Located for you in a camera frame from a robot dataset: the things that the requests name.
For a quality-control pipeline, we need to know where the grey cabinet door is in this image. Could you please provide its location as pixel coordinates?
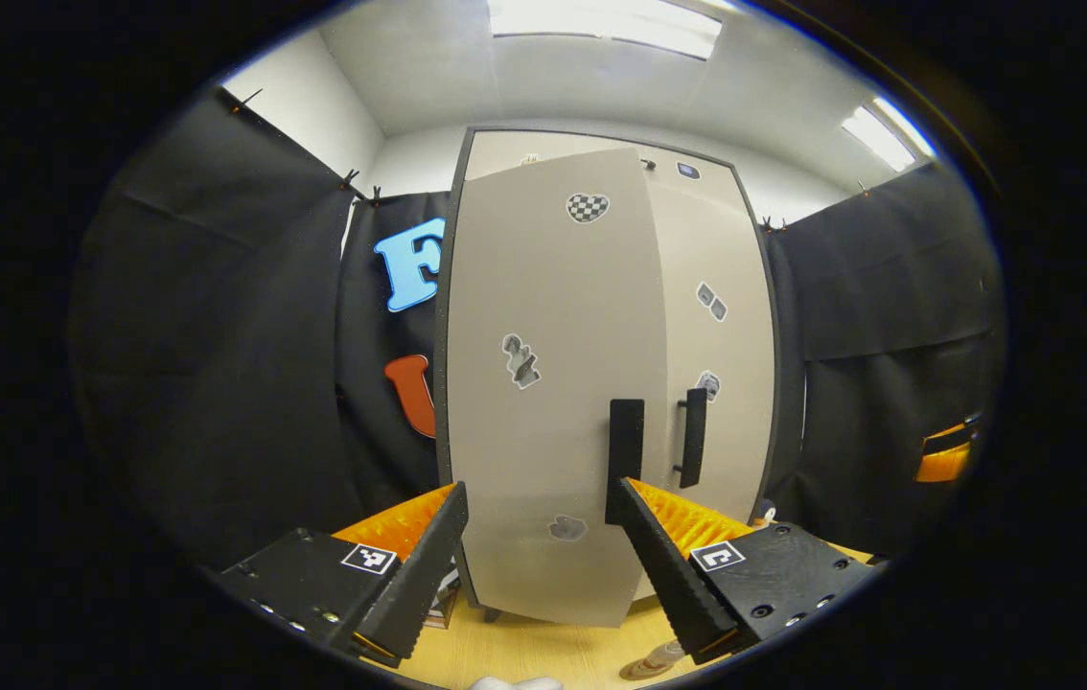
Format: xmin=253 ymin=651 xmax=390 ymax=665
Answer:
xmin=639 ymin=172 xmax=778 ymax=603

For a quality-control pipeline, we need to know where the grey cabinet drawer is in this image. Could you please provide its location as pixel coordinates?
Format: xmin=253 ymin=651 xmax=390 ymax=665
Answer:
xmin=465 ymin=129 xmax=741 ymax=193

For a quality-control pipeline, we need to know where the grey cabinet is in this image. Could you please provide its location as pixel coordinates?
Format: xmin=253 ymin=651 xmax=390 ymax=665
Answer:
xmin=433 ymin=125 xmax=789 ymax=624

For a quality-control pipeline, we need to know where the black door handle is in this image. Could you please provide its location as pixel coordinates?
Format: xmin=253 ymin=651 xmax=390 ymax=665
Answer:
xmin=675 ymin=388 xmax=708 ymax=490
xmin=606 ymin=399 xmax=646 ymax=525

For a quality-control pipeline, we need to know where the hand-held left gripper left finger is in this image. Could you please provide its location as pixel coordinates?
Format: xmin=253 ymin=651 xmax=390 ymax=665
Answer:
xmin=216 ymin=480 xmax=470 ymax=669

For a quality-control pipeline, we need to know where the clear plastic bottle red label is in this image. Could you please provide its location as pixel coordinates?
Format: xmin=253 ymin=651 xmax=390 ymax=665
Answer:
xmin=639 ymin=640 xmax=688 ymax=672

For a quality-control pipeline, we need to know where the ceiling light panel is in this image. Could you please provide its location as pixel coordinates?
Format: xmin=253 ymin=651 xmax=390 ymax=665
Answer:
xmin=841 ymin=96 xmax=937 ymax=173
xmin=489 ymin=0 xmax=724 ymax=60

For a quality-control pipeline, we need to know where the black backdrop cloth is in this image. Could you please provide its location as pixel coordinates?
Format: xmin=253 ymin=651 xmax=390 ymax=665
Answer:
xmin=69 ymin=86 xmax=1009 ymax=576

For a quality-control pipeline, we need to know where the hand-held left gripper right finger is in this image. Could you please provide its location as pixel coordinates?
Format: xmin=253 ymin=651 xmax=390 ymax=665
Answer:
xmin=614 ymin=476 xmax=891 ymax=665

